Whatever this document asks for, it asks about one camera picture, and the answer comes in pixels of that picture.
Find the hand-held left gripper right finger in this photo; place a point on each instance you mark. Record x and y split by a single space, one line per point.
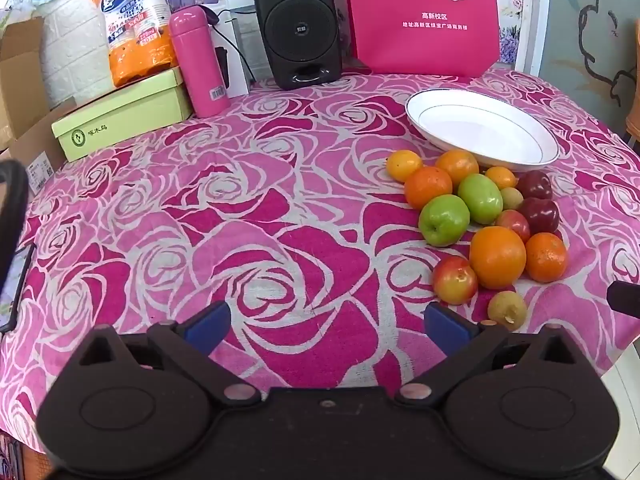
446 322

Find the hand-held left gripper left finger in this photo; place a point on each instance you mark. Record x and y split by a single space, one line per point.
212 321

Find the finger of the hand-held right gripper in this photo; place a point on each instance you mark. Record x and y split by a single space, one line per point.
625 297

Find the red-yellow small apple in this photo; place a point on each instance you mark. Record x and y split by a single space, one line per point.
454 280

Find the yellow-green small fruit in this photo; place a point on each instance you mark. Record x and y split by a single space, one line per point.
506 308

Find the large orange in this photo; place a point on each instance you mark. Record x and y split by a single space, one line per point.
497 257

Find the tangerine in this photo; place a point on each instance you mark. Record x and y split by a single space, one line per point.
546 257

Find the round green apple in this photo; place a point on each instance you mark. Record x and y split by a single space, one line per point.
442 220

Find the dark red plum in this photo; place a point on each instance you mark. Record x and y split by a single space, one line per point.
535 184
540 215

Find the red-green small apple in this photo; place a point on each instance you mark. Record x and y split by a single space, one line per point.
512 222

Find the oblong green apple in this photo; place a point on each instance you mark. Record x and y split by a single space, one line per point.
480 199

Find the orange with stem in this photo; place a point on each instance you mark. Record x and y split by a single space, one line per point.
427 187

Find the olive green small fruit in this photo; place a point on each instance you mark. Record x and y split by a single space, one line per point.
511 197

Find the small orange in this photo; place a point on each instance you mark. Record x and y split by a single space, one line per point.
500 176

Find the yellow citrus fruit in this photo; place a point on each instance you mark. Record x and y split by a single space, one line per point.
405 166

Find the white round plate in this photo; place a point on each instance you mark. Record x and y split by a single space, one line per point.
480 127

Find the pink rose pattern tablecloth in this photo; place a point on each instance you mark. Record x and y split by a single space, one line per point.
280 200

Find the orange covered chair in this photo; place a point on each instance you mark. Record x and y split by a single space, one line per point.
634 125

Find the black smartphone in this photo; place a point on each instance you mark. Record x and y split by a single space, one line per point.
12 285

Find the light green shoebox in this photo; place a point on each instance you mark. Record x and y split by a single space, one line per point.
125 110

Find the pink thermos bottle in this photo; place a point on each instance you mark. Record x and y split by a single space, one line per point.
197 60

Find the glass door with cartoon drawing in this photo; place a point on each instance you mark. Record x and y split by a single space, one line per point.
585 35

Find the magenta printed bag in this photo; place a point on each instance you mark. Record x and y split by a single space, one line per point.
425 45

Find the orange pack of paper cups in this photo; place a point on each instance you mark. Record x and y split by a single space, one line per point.
135 45

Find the white box with black print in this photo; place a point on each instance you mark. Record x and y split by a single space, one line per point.
235 32

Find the black speaker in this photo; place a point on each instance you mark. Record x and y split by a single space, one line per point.
300 30

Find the brown cardboard box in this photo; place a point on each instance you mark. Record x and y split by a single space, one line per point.
20 70

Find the purple flower wall sticker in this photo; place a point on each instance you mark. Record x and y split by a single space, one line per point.
510 35

